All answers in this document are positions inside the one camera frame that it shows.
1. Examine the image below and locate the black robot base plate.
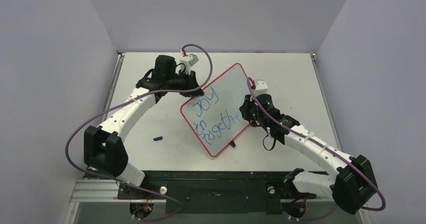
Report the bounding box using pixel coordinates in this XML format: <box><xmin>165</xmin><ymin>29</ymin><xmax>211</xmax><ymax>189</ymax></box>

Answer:
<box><xmin>112</xmin><ymin>171</ymin><xmax>317</xmax><ymax>217</ymax></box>

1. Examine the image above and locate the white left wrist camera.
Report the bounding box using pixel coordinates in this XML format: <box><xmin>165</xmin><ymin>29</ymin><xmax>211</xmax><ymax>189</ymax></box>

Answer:
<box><xmin>179</xmin><ymin>54</ymin><xmax>199</xmax><ymax>75</ymax></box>

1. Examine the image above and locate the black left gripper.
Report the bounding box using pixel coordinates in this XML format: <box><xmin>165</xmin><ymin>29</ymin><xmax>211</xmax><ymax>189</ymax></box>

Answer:
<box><xmin>166</xmin><ymin>69</ymin><xmax>204</xmax><ymax>98</ymax></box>

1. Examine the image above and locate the blue marker cap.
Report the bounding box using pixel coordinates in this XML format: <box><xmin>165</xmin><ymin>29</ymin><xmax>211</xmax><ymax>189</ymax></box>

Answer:
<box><xmin>153</xmin><ymin>136</ymin><xmax>163</xmax><ymax>141</ymax></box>

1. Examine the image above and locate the pink framed whiteboard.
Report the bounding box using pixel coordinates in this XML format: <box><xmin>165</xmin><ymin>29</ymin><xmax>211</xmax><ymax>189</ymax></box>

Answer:
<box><xmin>180</xmin><ymin>63</ymin><xmax>249</xmax><ymax>157</ymax></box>

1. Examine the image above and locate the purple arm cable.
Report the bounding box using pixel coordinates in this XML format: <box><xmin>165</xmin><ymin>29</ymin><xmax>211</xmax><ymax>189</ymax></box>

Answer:
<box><xmin>65</xmin><ymin>43</ymin><xmax>214</xmax><ymax>222</ymax></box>
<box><xmin>246</xmin><ymin>77</ymin><xmax>387</xmax><ymax>221</ymax></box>

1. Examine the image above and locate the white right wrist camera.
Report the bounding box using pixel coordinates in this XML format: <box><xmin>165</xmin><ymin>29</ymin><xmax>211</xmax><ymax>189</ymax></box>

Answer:
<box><xmin>251</xmin><ymin>79</ymin><xmax>268</xmax><ymax>96</ymax></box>

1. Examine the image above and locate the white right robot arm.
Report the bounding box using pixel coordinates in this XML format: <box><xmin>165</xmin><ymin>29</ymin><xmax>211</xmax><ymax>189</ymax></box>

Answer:
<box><xmin>239</xmin><ymin>94</ymin><xmax>379</xmax><ymax>214</ymax></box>

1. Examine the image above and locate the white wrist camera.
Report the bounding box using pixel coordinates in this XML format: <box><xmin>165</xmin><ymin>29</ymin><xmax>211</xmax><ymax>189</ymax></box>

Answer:
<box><xmin>179</xmin><ymin>54</ymin><xmax>199</xmax><ymax>75</ymax></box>
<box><xmin>251</xmin><ymin>79</ymin><xmax>268</xmax><ymax>96</ymax></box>

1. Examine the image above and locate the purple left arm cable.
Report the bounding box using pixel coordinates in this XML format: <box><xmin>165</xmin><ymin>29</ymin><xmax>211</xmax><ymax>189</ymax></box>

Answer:
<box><xmin>65</xmin><ymin>43</ymin><xmax>214</xmax><ymax>222</ymax></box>

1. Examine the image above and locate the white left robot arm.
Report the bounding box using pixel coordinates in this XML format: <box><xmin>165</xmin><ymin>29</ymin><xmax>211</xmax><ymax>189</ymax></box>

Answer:
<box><xmin>84</xmin><ymin>54</ymin><xmax>204</xmax><ymax>199</ymax></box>

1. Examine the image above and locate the aluminium frame rail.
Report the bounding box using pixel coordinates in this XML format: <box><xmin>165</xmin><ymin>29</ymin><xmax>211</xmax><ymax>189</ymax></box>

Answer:
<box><xmin>68</xmin><ymin>178</ymin><xmax>367</xmax><ymax>203</ymax></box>

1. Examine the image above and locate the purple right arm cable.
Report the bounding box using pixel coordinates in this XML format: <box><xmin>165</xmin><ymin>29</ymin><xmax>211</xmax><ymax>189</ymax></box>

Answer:
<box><xmin>246</xmin><ymin>77</ymin><xmax>387</xmax><ymax>221</ymax></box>

